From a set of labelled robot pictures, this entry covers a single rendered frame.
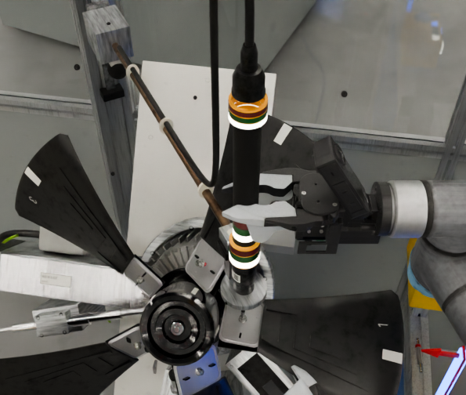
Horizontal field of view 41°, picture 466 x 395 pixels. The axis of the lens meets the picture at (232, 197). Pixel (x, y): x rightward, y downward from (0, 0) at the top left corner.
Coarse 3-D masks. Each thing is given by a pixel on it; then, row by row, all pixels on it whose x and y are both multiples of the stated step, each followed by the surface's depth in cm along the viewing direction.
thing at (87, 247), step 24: (48, 144) 97; (48, 168) 99; (72, 168) 96; (24, 192) 105; (48, 192) 101; (72, 192) 98; (24, 216) 109; (48, 216) 106; (72, 216) 101; (96, 216) 98; (72, 240) 107; (96, 240) 101; (120, 240) 98; (120, 264) 103
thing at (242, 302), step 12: (228, 228) 90; (228, 240) 89; (228, 252) 90; (228, 264) 92; (228, 276) 94; (228, 288) 94; (264, 288) 94; (228, 300) 92; (240, 300) 92; (252, 300) 92
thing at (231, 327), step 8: (224, 312) 102; (232, 312) 102; (240, 312) 102; (248, 312) 102; (256, 312) 102; (224, 320) 100; (232, 320) 101; (248, 320) 101; (256, 320) 101; (224, 328) 99; (232, 328) 99; (240, 328) 100; (248, 328) 100; (256, 328) 100; (224, 336) 98; (232, 336) 98; (248, 336) 99; (256, 336) 99; (240, 344) 98; (248, 344) 98; (256, 344) 98
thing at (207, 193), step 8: (120, 56) 120; (144, 96) 112; (152, 112) 109; (160, 120) 107; (168, 136) 104; (176, 152) 102; (184, 160) 100; (192, 176) 98; (208, 192) 95; (208, 200) 94; (216, 208) 93; (216, 216) 93; (224, 224) 91
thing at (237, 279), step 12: (252, 48) 63; (240, 60) 64; (252, 60) 63; (240, 72) 65; (252, 72) 64; (240, 84) 65; (252, 84) 65; (264, 84) 66; (240, 96) 66; (252, 96) 66; (240, 276) 89; (252, 276) 90; (240, 288) 92; (252, 288) 93
